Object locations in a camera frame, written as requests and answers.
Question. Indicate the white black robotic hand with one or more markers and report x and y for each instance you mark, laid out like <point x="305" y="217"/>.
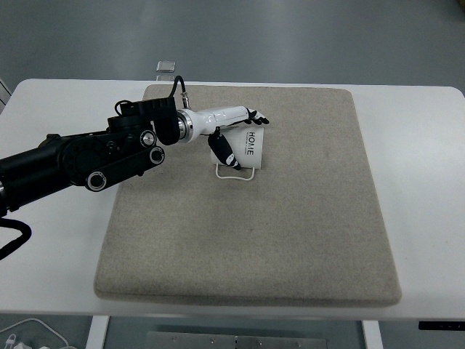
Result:
<point x="209" y="122"/>

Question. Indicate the white HOME mug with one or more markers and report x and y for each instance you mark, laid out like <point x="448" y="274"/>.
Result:
<point x="237" y="148"/>

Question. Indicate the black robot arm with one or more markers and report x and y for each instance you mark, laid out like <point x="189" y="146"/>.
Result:
<point x="97" y="160"/>

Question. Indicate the silver floor socket plate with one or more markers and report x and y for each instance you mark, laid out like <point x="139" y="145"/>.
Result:
<point x="166" y="66"/>

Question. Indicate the beige felt mat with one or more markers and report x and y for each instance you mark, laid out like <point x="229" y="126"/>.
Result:
<point x="307" y="230"/>

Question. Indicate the white object at left edge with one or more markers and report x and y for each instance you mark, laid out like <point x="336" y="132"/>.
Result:
<point x="5" y="94"/>

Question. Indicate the white table leg left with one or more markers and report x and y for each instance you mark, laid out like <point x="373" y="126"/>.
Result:
<point x="97" y="332"/>

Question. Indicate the white table leg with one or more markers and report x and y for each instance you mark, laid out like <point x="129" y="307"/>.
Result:
<point x="372" y="335"/>
<point x="97" y="332"/>

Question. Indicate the white table leg right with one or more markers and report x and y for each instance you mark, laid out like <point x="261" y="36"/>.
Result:
<point x="372" y="335"/>

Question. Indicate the black table control panel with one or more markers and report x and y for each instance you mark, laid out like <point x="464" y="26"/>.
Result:
<point x="454" y="326"/>

